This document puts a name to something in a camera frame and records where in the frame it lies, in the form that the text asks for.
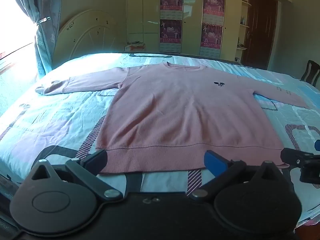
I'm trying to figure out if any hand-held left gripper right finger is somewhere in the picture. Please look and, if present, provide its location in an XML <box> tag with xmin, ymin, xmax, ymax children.
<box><xmin>186</xmin><ymin>150</ymin><xmax>288</xmax><ymax>202</ymax></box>

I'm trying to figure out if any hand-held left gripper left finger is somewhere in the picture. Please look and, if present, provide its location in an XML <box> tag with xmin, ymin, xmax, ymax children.
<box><xmin>27</xmin><ymin>149</ymin><xmax>124</xmax><ymax>202</ymax></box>

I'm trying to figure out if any pink sweater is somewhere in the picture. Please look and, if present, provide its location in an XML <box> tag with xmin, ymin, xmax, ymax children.
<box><xmin>35</xmin><ymin>62</ymin><xmax>312</xmax><ymax>174</ymax></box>

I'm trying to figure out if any light blue printed bed sheet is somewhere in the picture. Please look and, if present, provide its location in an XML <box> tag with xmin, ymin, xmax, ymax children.
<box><xmin>0</xmin><ymin>52</ymin><xmax>320</xmax><ymax>230</ymax></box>

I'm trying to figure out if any dark wooden chair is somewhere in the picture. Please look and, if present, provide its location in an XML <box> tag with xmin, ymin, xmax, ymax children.
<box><xmin>300</xmin><ymin>60</ymin><xmax>320</xmax><ymax>88</ymax></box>

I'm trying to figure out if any orange box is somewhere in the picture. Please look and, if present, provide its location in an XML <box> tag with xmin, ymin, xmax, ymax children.
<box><xmin>124</xmin><ymin>43</ymin><xmax>146</xmax><ymax>52</ymax></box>

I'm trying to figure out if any brown wooden door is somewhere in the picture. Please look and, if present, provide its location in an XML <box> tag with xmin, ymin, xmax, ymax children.
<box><xmin>242</xmin><ymin>0</ymin><xmax>278</xmax><ymax>67</ymax></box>

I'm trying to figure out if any white bed headboard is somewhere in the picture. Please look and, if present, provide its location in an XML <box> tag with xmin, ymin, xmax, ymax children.
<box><xmin>54</xmin><ymin>9</ymin><xmax>127</xmax><ymax>61</ymax></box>

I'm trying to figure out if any cream corner shelf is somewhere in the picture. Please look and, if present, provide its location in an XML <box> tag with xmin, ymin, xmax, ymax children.
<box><xmin>236</xmin><ymin>0</ymin><xmax>252</xmax><ymax>63</ymax></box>

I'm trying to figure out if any cream wardrobe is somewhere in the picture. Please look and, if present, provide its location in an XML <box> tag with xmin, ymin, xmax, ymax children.
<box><xmin>126</xmin><ymin>0</ymin><xmax>293</xmax><ymax>57</ymax></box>

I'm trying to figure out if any grey blue curtain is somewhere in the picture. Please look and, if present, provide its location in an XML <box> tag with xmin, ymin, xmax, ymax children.
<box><xmin>10</xmin><ymin>0</ymin><xmax>63</xmax><ymax>76</ymax></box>

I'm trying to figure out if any pink wall poster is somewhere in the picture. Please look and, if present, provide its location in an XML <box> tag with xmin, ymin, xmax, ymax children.
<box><xmin>203</xmin><ymin>0</ymin><xmax>226</xmax><ymax>22</ymax></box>
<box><xmin>200</xmin><ymin>23</ymin><xmax>223</xmax><ymax>57</ymax></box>
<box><xmin>159</xmin><ymin>19</ymin><xmax>183</xmax><ymax>53</ymax></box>
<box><xmin>160</xmin><ymin>0</ymin><xmax>184</xmax><ymax>18</ymax></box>

